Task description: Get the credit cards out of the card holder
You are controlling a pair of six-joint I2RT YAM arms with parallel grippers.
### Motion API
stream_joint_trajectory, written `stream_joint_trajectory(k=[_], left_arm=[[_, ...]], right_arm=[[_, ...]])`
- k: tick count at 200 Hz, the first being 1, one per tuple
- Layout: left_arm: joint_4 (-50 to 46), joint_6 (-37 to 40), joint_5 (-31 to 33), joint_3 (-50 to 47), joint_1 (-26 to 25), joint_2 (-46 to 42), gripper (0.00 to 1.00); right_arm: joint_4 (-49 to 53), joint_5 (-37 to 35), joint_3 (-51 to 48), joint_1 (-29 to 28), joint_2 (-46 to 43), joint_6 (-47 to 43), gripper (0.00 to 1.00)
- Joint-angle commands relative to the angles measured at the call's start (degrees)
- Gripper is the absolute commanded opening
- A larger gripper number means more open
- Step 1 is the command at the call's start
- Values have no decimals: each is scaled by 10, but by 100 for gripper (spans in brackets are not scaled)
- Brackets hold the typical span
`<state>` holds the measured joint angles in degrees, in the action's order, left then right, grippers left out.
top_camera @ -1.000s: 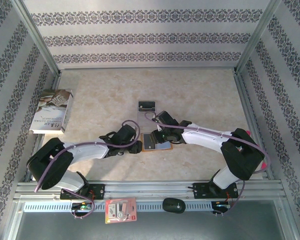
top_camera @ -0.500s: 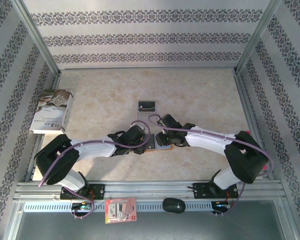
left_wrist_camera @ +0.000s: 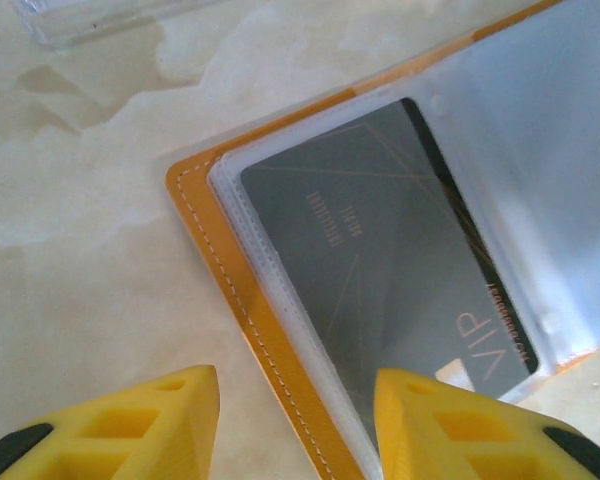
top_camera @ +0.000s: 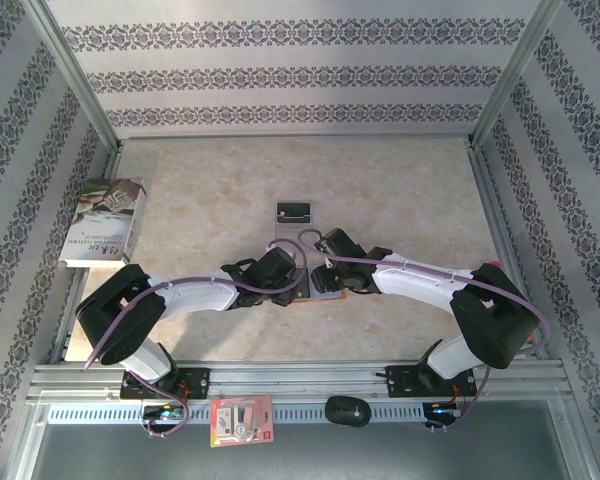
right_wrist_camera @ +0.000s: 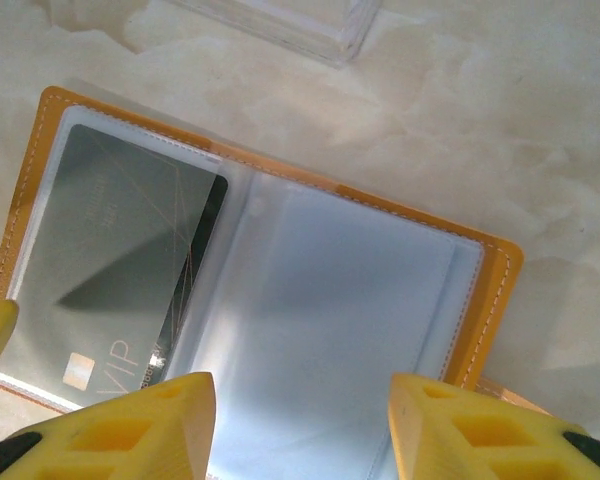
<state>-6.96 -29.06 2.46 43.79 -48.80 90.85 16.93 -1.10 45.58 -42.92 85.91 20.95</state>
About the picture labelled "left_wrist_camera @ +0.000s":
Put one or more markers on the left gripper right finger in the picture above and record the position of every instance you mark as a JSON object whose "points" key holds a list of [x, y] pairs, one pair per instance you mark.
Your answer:
{"points": [[480, 440]]}

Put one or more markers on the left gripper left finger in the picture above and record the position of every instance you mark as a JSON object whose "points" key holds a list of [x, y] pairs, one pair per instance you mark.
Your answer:
{"points": [[130, 440]]}

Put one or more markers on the black VIP card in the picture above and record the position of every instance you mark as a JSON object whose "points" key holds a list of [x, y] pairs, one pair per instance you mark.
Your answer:
{"points": [[380, 250]]}

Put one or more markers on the orange leather card holder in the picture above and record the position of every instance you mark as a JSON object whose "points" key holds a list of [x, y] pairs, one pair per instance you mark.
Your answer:
{"points": [[215, 240]]}

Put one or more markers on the clear acrylic card stand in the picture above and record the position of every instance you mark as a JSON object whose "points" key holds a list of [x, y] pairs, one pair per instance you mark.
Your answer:
{"points": [[80, 25]]}

